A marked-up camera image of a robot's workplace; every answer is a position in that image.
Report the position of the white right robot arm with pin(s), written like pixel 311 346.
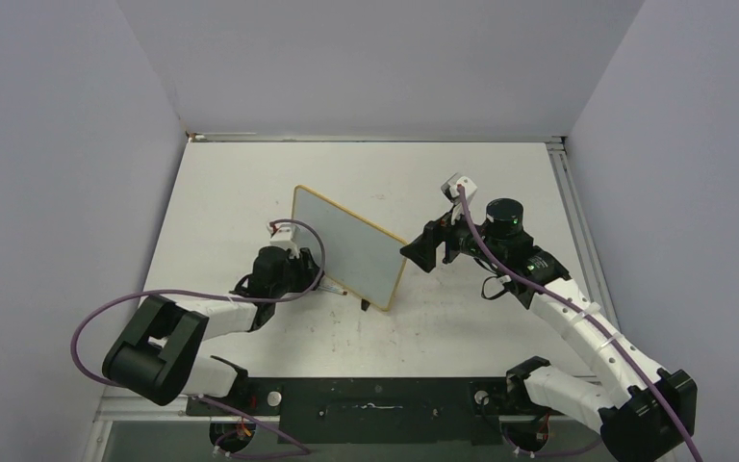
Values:
pixel 640 410

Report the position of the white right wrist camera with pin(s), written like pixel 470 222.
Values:
pixel 458 185

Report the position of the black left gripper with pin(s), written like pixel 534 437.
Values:
pixel 307 269

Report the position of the white whiteboard marker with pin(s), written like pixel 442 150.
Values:
pixel 333 290

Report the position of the yellow framed whiteboard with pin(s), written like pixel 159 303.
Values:
pixel 356 253

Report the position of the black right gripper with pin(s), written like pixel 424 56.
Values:
pixel 423 249

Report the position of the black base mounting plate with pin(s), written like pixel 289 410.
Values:
pixel 388 410

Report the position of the aluminium rail right side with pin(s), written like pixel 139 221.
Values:
pixel 586 249

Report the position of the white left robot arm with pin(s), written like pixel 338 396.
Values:
pixel 157 353

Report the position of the aluminium rail back edge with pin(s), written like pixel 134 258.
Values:
pixel 252 137

